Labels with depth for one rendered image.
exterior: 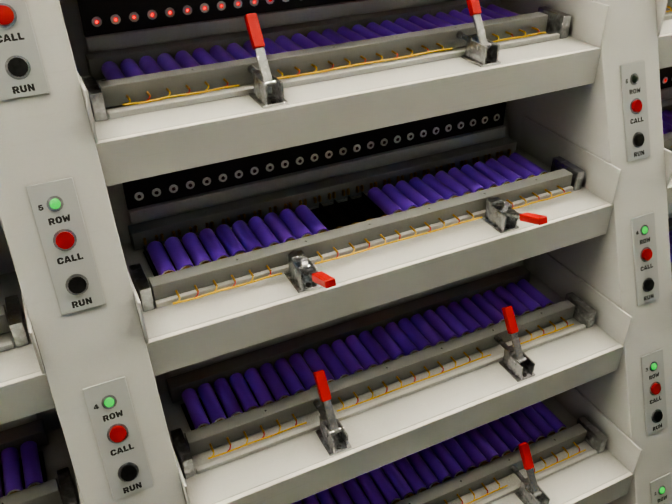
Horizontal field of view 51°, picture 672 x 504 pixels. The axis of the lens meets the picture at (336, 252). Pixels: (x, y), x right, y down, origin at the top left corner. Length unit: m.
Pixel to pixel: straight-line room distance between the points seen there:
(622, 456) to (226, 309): 0.64
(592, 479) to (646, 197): 0.40
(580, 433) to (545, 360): 0.18
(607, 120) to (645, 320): 0.28
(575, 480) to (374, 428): 0.35
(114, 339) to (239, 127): 0.24
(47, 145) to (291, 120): 0.23
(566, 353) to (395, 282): 0.30
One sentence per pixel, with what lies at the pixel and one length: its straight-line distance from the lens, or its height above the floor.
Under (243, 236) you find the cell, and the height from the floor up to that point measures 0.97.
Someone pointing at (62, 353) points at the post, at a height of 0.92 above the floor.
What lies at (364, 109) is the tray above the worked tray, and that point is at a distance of 0.77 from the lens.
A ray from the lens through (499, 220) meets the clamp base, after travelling 0.87.
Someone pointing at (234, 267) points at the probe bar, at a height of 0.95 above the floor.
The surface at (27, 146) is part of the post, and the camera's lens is 0.68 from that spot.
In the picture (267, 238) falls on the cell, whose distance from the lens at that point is 0.81.
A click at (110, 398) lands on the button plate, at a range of 0.72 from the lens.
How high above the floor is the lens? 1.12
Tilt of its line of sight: 14 degrees down
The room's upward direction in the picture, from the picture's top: 10 degrees counter-clockwise
